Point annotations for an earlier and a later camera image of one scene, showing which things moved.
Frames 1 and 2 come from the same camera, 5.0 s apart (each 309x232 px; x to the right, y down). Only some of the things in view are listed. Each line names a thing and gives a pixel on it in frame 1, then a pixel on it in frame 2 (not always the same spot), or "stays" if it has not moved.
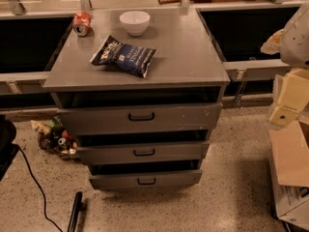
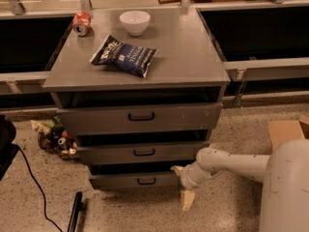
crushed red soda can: [81, 23] stays
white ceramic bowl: [135, 22] stays
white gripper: [295, 43] to [186, 179]
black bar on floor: [74, 212] stays
